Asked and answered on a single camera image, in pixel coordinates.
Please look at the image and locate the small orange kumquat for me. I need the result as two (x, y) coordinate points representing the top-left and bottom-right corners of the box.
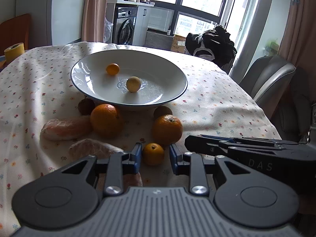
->
(105, 63), (120, 76)
(142, 143), (165, 166)

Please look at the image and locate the large orange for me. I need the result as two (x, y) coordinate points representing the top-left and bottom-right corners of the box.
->
(151, 115), (183, 146)
(90, 104), (125, 139)

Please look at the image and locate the dark red small fruit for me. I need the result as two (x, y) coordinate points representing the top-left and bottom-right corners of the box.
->
(78, 98), (95, 116)

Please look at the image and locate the peeled grapefruit piece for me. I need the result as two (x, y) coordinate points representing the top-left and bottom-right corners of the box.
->
(41, 116), (93, 141)

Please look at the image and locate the white kitchen cabinet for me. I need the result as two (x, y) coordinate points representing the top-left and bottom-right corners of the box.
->
(132, 6), (151, 46)

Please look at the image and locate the floral white tablecloth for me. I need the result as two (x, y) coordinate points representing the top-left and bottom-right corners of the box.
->
(1, 42), (280, 236)

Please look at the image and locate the yellowish round longan fruit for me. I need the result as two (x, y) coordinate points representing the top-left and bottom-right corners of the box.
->
(126, 76), (141, 93)

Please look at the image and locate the grey leather chair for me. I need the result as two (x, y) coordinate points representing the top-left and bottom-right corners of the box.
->
(239, 55), (296, 107)

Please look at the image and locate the small orange kumquat in plate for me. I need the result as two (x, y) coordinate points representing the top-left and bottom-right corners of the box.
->
(105, 63), (120, 76)

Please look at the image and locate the white plate with blue rim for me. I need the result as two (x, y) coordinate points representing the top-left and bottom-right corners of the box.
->
(70, 47), (188, 110)

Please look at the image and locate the pink curtain right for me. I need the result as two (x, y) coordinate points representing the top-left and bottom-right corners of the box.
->
(278, 0), (315, 72)

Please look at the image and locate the pink curtain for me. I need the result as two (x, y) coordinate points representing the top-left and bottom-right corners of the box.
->
(278, 0), (315, 72)
(81, 0), (107, 42)

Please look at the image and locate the black clothes pile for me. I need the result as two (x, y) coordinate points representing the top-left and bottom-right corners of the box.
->
(185, 25), (237, 68)

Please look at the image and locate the cardboard box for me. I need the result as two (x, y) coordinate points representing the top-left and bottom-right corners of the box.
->
(170, 35), (186, 54)

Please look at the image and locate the grey washing machine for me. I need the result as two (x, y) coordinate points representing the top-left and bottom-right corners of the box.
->
(112, 7), (138, 45)

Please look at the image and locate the yellow tape roll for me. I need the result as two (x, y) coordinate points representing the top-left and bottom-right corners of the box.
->
(4, 42), (25, 64)

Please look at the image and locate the pink curtain left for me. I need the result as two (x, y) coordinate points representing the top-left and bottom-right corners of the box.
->
(81, 0), (107, 42)

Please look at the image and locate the orange wooden chair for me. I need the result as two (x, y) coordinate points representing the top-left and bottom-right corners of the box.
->
(0, 14), (31, 56)

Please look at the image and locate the white refrigerator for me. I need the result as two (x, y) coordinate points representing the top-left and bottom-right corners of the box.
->
(16, 0), (53, 49)

